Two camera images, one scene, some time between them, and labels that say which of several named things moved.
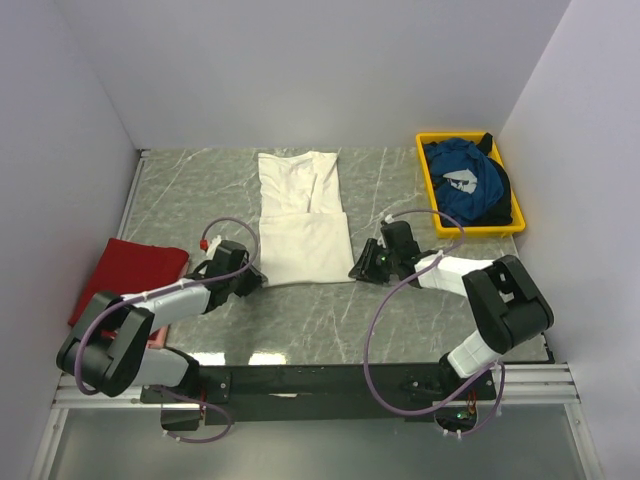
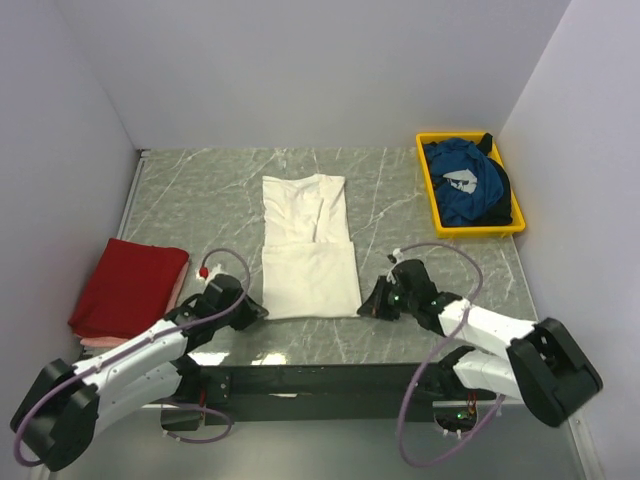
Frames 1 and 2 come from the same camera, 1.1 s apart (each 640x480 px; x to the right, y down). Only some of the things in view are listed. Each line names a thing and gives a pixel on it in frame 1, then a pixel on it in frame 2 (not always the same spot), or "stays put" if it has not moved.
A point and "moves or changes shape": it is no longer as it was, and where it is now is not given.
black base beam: x=254 y=393 stays put
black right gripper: x=364 y=268 → x=375 y=305
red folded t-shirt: x=127 y=267 stays put
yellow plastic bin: x=442 y=231 stays put
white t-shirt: x=304 y=235 moves or changes shape
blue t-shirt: x=463 y=181 stays put
